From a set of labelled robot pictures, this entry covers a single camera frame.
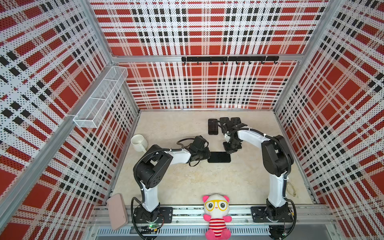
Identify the white wire mesh basket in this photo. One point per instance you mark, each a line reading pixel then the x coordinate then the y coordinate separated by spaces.
pixel 97 105

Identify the black wall hook rail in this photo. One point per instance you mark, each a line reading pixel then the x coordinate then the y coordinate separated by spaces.
pixel 225 59

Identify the white mug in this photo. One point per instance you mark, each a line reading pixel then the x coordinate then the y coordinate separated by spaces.
pixel 139 143

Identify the black phone case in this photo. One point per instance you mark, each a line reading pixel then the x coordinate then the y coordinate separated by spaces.
pixel 219 158

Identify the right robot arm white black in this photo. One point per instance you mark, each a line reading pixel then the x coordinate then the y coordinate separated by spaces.
pixel 276 156

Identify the pink phone case at edge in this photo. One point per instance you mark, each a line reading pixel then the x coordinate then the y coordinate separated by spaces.
pixel 117 212

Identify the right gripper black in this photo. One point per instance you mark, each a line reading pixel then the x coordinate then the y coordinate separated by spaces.
pixel 225 146

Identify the pink panda plush toy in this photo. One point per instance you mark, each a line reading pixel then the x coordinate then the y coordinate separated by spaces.
pixel 216 208

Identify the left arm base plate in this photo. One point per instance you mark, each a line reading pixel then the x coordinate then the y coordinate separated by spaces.
pixel 159 215

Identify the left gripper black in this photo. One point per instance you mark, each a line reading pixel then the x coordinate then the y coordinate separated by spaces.
pixel 207 156

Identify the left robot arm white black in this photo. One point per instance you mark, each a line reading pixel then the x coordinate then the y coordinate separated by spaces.
pixel 153 165

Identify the black phone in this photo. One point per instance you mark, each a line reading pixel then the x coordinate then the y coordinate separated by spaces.
pixel 236 121
pixel 224 121

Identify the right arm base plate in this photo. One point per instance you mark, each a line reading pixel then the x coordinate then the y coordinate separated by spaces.
pixel 270 214

